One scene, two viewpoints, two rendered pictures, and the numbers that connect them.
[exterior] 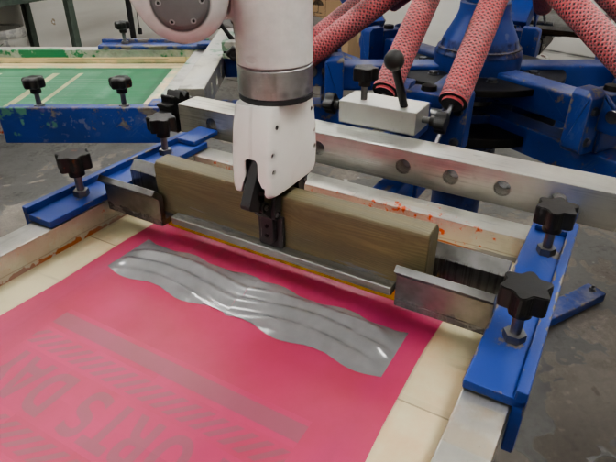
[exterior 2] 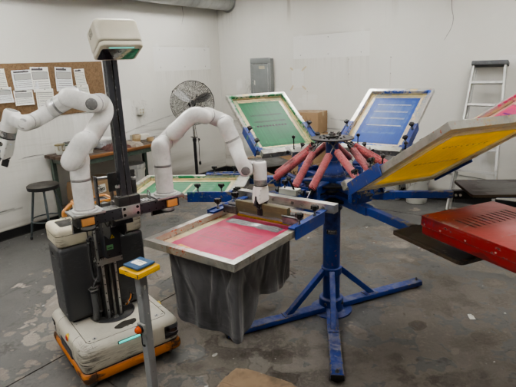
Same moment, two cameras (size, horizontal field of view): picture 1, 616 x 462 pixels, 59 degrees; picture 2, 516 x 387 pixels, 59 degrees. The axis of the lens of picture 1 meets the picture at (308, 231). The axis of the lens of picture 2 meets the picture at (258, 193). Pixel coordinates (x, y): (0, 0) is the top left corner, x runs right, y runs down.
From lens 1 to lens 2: 1.97 m
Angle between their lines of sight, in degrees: 17
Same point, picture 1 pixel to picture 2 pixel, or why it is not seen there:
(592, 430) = (397, 325)
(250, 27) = (256, 173)
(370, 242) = (277, 211)
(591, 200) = (329, 206)
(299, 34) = (264, 174)
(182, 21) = (246, 173)
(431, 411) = not seen: hidden behind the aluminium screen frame
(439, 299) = (289, 220)
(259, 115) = (257, 188)
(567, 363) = (395, 305)
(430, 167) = (297, 202)
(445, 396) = not seen: hidden behind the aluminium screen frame
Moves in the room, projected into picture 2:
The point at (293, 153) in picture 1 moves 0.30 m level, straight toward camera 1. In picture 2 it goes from (263, 196) to (259, 213)
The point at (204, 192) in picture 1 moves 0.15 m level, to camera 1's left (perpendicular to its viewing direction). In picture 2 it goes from (246, 206) to (219, 206)
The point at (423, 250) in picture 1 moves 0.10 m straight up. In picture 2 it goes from (286, 212) to (286, 193)
